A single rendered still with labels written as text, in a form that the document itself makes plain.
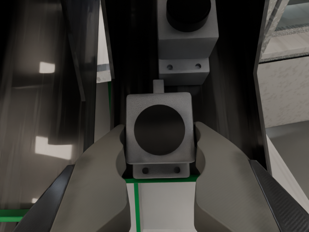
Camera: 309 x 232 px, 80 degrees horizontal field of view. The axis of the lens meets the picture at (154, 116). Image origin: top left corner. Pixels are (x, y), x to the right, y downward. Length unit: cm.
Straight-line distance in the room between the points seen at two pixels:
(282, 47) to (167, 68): 90
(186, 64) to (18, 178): 18
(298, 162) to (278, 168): 116
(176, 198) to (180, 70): 23
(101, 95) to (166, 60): 14
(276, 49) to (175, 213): 84
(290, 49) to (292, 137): 99
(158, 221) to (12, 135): 26
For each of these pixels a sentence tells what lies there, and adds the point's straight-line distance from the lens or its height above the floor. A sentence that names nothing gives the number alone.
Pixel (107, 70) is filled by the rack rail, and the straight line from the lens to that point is 21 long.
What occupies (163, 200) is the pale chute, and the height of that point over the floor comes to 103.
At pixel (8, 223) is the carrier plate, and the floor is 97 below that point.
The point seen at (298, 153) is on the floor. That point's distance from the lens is 182.
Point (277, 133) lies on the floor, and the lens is 185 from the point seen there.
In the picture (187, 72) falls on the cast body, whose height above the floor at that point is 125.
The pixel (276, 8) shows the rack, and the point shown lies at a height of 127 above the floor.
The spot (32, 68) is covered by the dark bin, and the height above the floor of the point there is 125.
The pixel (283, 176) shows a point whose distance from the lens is 61.
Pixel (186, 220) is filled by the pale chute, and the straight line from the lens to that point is 36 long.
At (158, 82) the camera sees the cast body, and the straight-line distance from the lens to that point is 17.
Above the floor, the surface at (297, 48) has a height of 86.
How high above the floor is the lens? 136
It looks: 53 degrees down
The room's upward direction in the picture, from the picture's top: 4 degrees counter-clockwise
